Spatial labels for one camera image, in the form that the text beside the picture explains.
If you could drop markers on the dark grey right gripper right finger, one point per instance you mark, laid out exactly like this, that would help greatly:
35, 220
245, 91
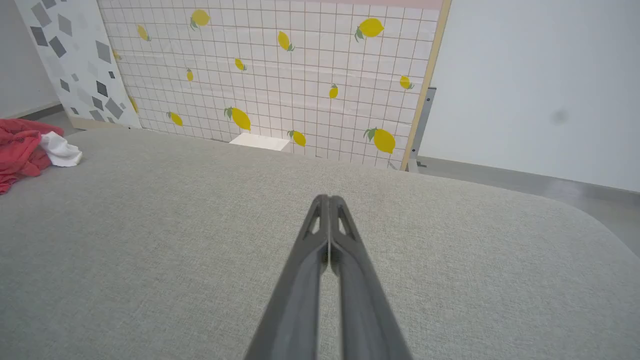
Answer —
365, 305

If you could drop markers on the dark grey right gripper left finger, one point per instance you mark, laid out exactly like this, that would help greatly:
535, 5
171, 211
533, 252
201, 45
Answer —
295, 300

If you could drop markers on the lemon print grid panel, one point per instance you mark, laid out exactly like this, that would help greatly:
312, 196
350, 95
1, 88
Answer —
300, 90

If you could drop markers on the grey terrazzo print panel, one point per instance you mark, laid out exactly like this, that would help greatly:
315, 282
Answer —
75, 55

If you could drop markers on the white box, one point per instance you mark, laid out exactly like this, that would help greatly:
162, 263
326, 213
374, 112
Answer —
260, 142

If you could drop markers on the grey metal panel stand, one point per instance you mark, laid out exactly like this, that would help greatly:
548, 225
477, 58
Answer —
421, 125

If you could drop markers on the red and white shirt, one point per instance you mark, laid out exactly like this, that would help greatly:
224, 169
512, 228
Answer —
17, 150

